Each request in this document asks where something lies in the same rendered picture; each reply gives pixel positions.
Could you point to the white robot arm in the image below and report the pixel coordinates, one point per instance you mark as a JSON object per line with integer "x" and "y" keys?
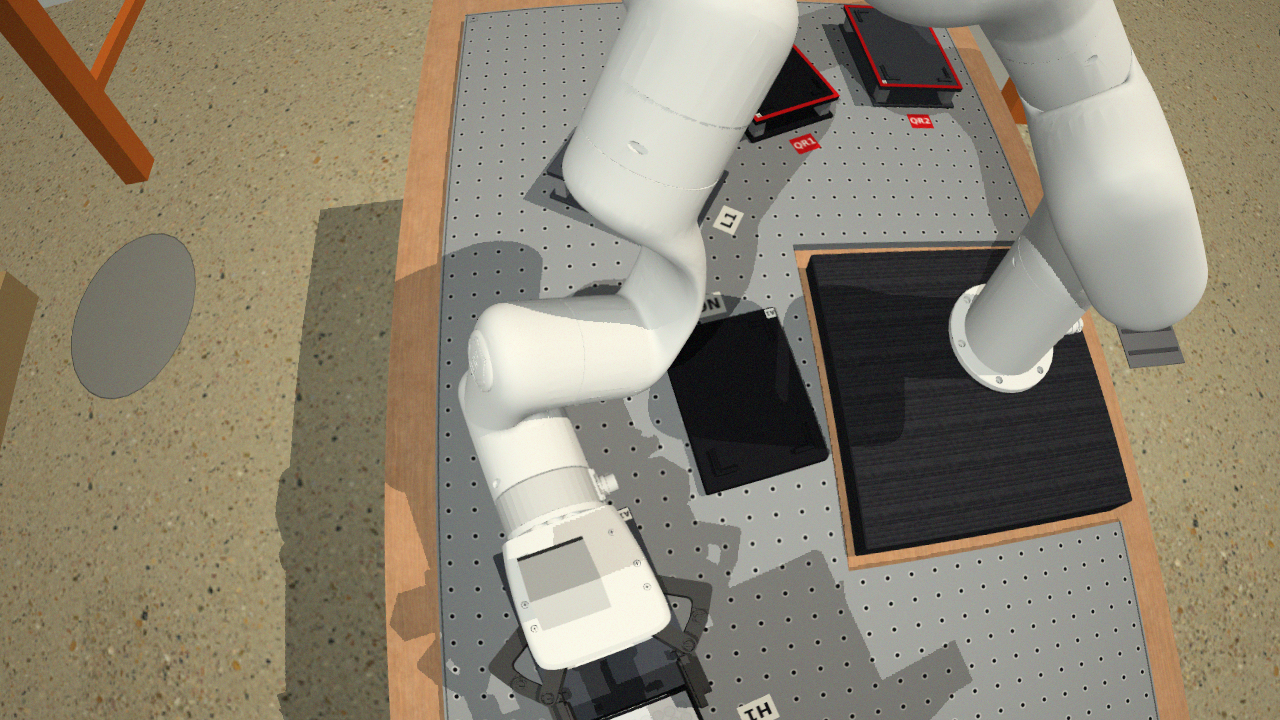
{"x": 681, "y": 84}

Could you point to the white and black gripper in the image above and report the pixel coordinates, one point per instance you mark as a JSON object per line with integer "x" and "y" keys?
{"x": 637, "y": 612}

